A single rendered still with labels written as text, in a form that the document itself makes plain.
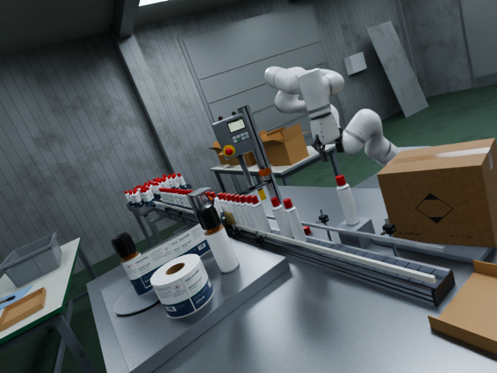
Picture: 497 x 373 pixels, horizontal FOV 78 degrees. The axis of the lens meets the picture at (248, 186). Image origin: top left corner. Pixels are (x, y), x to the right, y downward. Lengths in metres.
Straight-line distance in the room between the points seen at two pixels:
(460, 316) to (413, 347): 0.15
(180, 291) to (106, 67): 4.98
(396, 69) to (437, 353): 7.73
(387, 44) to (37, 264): 7.83
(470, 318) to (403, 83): 7.58
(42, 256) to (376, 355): 2.73
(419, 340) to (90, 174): 5.22
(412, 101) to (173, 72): 5.44
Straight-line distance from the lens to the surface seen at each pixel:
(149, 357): 1.15
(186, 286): 1.17
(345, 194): 1.23
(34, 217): 5.74
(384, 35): 8.53
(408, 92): 8.35
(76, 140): 5.63
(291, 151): 3.23
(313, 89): 1.14
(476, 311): 0.99
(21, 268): 3.18
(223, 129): 1.52
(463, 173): 1.09
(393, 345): 0.93
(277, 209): 1.35
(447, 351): 0.91
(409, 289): 1.03
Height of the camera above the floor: 1.49
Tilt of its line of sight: 14 degrees down
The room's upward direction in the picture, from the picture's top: 21 degrees counter-clockwise
